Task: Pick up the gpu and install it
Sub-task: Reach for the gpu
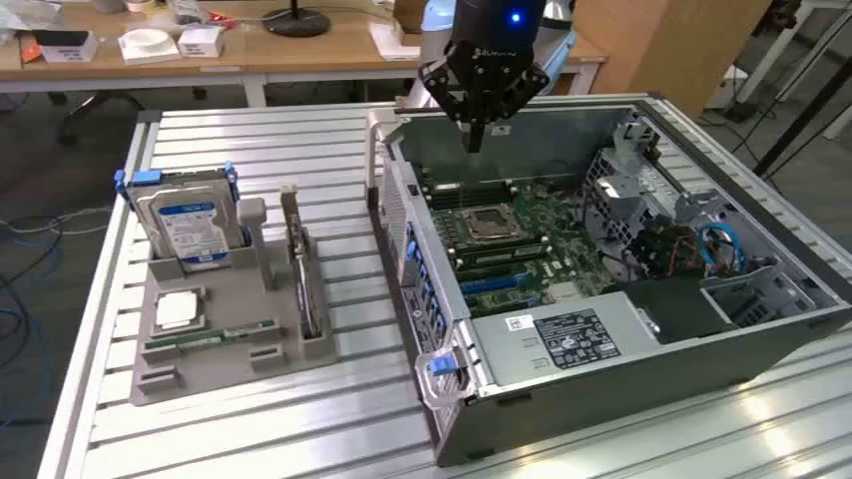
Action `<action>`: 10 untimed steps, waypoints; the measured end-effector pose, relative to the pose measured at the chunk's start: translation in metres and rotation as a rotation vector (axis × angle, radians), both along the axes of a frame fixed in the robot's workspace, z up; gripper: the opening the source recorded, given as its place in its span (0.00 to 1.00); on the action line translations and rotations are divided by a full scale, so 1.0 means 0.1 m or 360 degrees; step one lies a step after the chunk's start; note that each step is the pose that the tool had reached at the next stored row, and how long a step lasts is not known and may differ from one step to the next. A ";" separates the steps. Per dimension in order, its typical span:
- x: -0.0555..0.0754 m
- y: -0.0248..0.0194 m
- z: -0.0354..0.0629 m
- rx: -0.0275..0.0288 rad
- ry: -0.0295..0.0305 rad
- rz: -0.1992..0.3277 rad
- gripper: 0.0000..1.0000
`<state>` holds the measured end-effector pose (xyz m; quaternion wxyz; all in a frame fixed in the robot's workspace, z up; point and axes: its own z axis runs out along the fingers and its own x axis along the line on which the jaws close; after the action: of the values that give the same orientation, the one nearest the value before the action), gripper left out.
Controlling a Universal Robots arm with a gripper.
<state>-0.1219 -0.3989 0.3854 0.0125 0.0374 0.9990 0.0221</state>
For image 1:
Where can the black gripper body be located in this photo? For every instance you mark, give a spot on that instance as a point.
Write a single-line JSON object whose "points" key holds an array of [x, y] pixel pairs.
{"points": [[496, 30]]}

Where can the green graphics card black fan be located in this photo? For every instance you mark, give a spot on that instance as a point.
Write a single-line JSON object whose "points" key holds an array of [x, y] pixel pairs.
{"points": [[302, 259]]}

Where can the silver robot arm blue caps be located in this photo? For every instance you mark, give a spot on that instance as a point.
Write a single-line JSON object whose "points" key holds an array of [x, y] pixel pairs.
{"points": [[436, 17]]}

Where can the white paper booklet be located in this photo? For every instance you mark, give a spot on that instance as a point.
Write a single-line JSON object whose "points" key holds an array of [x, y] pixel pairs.
{"points": [[396, 45]]}

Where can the cardboard box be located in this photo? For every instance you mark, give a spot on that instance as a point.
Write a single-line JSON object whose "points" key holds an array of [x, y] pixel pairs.
{"points": [[406, 15]]}

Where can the wooden cabinet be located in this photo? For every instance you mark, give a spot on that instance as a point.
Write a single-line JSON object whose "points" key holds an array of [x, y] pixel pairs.
{"points": [[665, 50]]}

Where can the wooden desk white legs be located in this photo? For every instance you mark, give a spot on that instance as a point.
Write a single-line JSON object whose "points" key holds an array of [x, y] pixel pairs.
{"points": [[278, 55]]}

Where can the black round lamp base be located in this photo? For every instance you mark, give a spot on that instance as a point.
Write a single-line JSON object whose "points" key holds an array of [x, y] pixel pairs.
{"points": [[296, 22]]}

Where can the perforated metal disk bay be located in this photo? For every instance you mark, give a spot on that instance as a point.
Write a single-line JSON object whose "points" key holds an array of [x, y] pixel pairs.
{"points": [[618, 209]]}

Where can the CPU socket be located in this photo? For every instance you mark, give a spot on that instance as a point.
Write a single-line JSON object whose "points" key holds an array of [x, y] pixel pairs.
{"points": [[489, 224]]}

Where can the green motherboard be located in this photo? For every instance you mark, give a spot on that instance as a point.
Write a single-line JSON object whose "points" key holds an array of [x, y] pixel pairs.
{"points": [[558, 234]]}

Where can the green RAM stick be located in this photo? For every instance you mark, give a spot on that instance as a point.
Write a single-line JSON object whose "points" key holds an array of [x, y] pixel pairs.
{"points": [[200, 336], [498, 254]]}

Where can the small white box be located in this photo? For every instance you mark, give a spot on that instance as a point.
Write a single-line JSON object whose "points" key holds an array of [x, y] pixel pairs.
{"points": [[201, 42]]}

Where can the black tripod stand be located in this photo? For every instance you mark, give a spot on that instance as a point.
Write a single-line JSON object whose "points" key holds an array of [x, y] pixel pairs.
{"points": [[794, 120]]}

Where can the blue expansion slot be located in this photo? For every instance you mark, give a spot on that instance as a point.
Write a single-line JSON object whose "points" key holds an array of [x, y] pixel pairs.
{"points": [[489, 285]]}

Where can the silver chipset heatsink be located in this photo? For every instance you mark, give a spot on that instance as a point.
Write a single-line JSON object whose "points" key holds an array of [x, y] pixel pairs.
{"points": [[564, 292]]}

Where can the white box round insert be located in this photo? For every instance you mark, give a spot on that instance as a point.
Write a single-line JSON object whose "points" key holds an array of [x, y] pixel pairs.
{"points": [[148, 47]]}

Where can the hard disk in blue caddy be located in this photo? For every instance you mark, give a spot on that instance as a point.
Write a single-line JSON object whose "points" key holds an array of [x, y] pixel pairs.
{"points": [[189, 224]]}

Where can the black office chair base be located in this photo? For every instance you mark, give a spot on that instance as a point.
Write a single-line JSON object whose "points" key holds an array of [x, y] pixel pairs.
{"points": [[100, 107]]}

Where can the grey cup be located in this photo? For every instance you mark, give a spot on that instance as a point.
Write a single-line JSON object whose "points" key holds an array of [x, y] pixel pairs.
{"points": [[106, 6]]}

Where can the grey power supply black label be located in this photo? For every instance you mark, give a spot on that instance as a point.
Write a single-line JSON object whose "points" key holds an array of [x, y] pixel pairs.
{"points": [[518, 344]]}

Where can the white box black lid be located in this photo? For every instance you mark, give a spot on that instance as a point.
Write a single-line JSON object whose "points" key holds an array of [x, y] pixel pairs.
{"points": [[66, 47]]}

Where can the blue case latch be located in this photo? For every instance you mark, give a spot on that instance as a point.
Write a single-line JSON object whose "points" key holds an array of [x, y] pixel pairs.
{"points": [[440, 366]]}

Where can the black and grey PC case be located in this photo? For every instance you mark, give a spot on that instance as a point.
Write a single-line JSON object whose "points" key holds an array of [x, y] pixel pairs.
{"points": [[598, 379]]}

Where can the silver CPU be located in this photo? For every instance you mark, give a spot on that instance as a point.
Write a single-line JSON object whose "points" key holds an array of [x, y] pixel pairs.
{"points": [[176, 309]]}

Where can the grey plastic parts rack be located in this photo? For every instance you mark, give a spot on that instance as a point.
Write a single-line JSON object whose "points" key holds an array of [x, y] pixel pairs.
{"points": [[226, 369]]}

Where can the white desk frame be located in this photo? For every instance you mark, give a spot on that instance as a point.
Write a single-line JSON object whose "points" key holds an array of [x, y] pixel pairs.
{"points": [[765, 67]]}

